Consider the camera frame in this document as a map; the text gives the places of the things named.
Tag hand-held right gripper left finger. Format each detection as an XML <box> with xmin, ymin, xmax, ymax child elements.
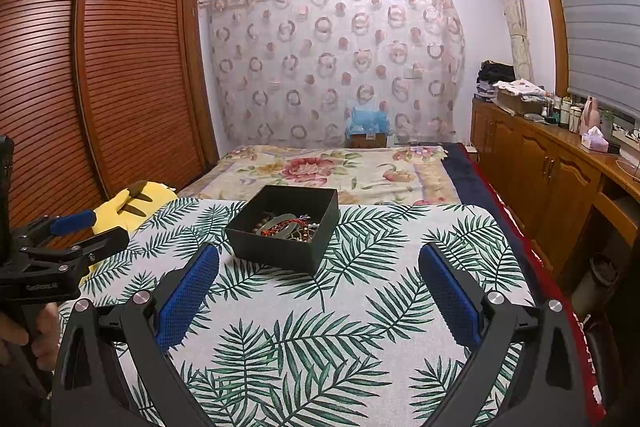
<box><xmin>51</xmin><ymin>242</ymin><xmax>221</xmax><ymax>427</ymax></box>

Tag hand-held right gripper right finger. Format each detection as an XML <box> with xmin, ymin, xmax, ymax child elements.
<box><xmin>417</xmin><ymin>242</ymin><xmax>599</xmax><ymax>427</ymax></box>

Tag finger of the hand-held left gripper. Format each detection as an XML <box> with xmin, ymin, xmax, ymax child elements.
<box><xmin>12</xmin><ymin>209</ymin><xmax>97</xmax><ymax>254</ymax></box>
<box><xmin>19</xmin><ymin>227</ymin><xmax>130</xmax><ymax>274</ymax></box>

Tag black square box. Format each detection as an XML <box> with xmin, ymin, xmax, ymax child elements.
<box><xmin>224</xmin><ymin>184</ymin><xmax>341</xmax><ymax>275</ymax></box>

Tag red cord bracelet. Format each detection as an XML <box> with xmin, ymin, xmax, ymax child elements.
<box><xmin>259</xmin><ymin>218</ymin><xmax>309</xmax><ymax>239</ymax></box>

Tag pale green jade bangle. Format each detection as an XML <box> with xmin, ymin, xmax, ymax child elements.
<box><xmin>259</xmin><ymin>214</ymin><xmax>307</xmax><ymax>239</ymax></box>

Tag person's left hand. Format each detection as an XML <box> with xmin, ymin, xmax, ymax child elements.
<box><xmin>0</xmin><ymin>304</ymin><xmax>59</xmax><ymax>374</ymax></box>

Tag yellow plush toy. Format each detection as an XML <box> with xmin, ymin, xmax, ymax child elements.
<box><xmin>75</xmin><ymin>180</ymin><xmax>179</xmax><ymax>284</ymax></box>

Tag dark blue blanket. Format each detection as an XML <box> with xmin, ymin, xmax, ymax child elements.
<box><xmin>442</xmin><ymin>142</ymin><xmax>546</xmax><ymax>309</ymax></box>

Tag leaf print tablecloth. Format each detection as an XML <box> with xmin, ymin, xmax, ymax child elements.
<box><xmin>57</xmin><ymin>197</ymin><xmax>544</xmax><ymax>427</ymax></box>

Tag red blanket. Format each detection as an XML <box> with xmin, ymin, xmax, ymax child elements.
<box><xmin>469</xmin><ymin>156</ymin><xmax>607</xmax><ymax>424</ymax></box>

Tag grey waste bin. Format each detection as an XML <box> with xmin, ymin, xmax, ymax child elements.
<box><xmin>569</xmin><ymin>254</ymin><xmax>622</xmax><ymax>319</ymax></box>

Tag brown slatted wardrobe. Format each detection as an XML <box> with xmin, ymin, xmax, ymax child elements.
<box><xmin>0</xmin><ymin>0</ymin><xmax>221</xmax><ymax>254</ymax></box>

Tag wooden cabinet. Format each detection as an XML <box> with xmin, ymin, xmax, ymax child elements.
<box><xmin>469</xmin><ymin>99</ymin><xmax>640</xmax><ymax>304</ymax></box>

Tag floral bed blanket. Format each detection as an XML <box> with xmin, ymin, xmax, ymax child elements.
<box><xmin>177</xmin><ymin>144</ymin><xmax>461</xmax><ymax>208</ymax></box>

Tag small brown box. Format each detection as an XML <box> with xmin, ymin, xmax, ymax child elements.
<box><xmin>349</xmin><ymin>132</ymin><xmax>389</xmax><ymax>150</ymax></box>

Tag blue plastic bag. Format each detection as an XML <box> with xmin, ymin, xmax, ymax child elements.
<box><xmin>344</xmin><ymin>106</ymin><xmax>391</xmax><ymax>138</ymax></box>

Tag cardboard box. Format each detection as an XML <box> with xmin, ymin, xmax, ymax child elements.
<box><xmin>494</xmin><ymin>89</ymin><xmax>544</xmax><ymax>116</ymax></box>

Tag pink tissue box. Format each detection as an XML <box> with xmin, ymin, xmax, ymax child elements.
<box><xmin>579</xmin><ymin>126</ymin><xmax>610</xmax><ymax>154</ymax></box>

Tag group of small bottles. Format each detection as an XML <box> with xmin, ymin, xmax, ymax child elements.
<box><xmin>542</xmin><ymin>94</ymin><xmax>586</xmax><ymax>130</ymax></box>

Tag stack of dark clothes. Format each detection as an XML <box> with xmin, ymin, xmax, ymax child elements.
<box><xmin>474</xmin><ymin>61</ymin><xmax>516</xmax><ymax>103</ymax></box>

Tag white floral cloth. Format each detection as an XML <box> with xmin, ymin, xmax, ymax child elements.
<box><xmin>492</xmin><ymin>78</ymin><xmax>546</xmax><ymax>98</ymax></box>

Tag pink bottle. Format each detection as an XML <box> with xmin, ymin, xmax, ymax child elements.
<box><xmin>582</xmin><ymin>95</ymin><xmax>601</xmax><ymax>130</ymax></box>

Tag sheer circle pattern curtain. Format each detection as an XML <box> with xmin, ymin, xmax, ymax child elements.
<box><xmin>197</xmin><ymin>0</ymin><xmax>466</xmax><ymax>148</ymax></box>

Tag beige tied side curtain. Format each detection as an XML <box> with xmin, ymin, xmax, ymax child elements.
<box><xmin>479</xmin><ymin>0</ymin><xmax>534</xmax><ymax>84</ymax></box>

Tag grey window blind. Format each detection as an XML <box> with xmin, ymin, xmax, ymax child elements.
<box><xmin>539</xmin><ymin>0</ymin><xmax>640</xmax><ymax>118</ymax></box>

